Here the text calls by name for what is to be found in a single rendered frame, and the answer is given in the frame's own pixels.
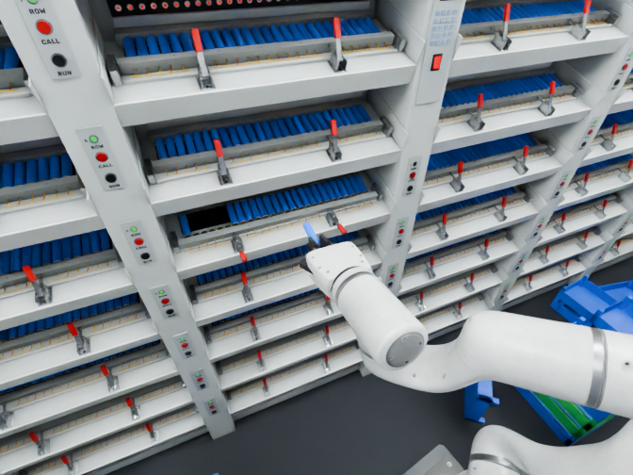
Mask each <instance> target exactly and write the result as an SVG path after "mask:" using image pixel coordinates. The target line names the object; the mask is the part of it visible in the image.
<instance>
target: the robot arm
mask: <svg viewBox="0 0 633 475"><path fill-rule="evenodd" d="M308 241H309V243H307V249H308V251H309V252H310V253H308V254H307V255H306V257H305V258H303V259H302V260H301V261H300V262H299V263H300V268H302V269H304V270H306V271H308V274H309V276H310V277H311V279H312V280H313V281H314V283H315V284H316V285H317V286H318V287H319V289H320V290H321V291H322V292H324V293H325V294H326V295H327V296H328V297H330V298H331V299H333V301H334V303H335V304H336V306H337V307H338V309H339V310H340V312H341V313H342V314H343V316H344V317H345V319H346V320H347V322H348V323H349V325H350V327H351V328H352V330H353V332H354V334H355V335H356V337H357V340H358V343H359V347H360V353H361V356H362V359H363V362H364V364H365V367H366V368H367V369H368V370H369V371H370V372H371V373H373V374H374V375H376V376H378V377H380V378H382V379H383V380H386V381H388V382H391V383H394V384H397V385H403V386H406V387H409V388H412V389H416V390H420V391H425V392H432V393H445V392H451V391H455V390H458V389H461V388H464V387H467V386H469V385H472V384H474V383H477V382H480V381H486V380H489V381H497V382H500V383H504V384H507V385H514V386H517V387H521V388H524V389H527V390H530V391H534V392H537V393H541V394H544V395H547V396H550V397H554V398H557V399H561V400H564V401H569V402H573V403H576V404H580V405H583V406H587V407H591V408H593V409H597V410H600V411H604V412H608V413H611V414H614V415H618V416H621V417H625V418H631V420H629V421H628V422H627V424H626V425H625V426H624V427H623V428H622V429H621V430H620V431H619V432H618V433H616V434H615V435H613V436H612V437H610V438H609V439H607V440H605V441H602V442H599V443H593V444H587V445H579V446H571V447H553V446H547V445H543V444H539V443H536V442H534V441H532V440H530V439H528V438H526V437H524V436H522V435H520V434H518V433H517V432H515V431H512V430H510V429H508V428H506V427H503V426H499V425H488V426H485V427H483V428H481V429H480V430H479V431H478V432H477V434H476V435H475V437H474V440H473V443H472V448H471V453H470V459H469V465H468V469H467V470H464V471H462V472H460V473H459V474H457V475H633V335H629V334H624V333H619V332H613V331H609V330H603V329H598V328H592V327H587V326H582V325H576V324H571V323H566V322H560V321H554V320H549V319H538V318H533V317H528V316H522V315H517V314H512V313H506V312H500V311H478V312H476V313H474V314H472V315H471V316H470V317H469V318H468V320H467V321H466V323H465V324H464V326H463V329H462V331H461V333H460V335H459V337H458V338H457V339H455V340H454V341H452V342H449V343H447V344H442V345H427V342H428V332H427V329H426V328H425V326H424V325H423V324H422V323H421V322H420V321H419V320H418V319H417V318H416V317H415V316H414V315H413V314H412V313H411V312H410V311H409V310H408V309H407V308H406V307H405V305H404V304H403V303H402V302H401V301H400V300H399V299H398V298H397V297H396V296H395V295H394V294H393V293H392V292H391V291H390V290H389V289H388V288H387V287H386V286H385V285H384V284H383V283H382V280H381V277H377V276H376V275H375V274H374V273H373V271H372V269H371V267H370V266H369V264H368V262H367V260H366V259H365V257H364V255H363V254H362V253H361V252H360V250H359V249H358V248H357V247H356V246H355V245H354V244H353V243H351V242H342V243H338V244H336V243H335V242H330V241H329V240H328V239H327V238H325V237H324V236H323V234H320V235H319V241H320V243H321V245H320V247H321V248H320V249H319V248H318V246H317V243H316V242H315V241H314V240H313V238H312V237H308Z"/></svg>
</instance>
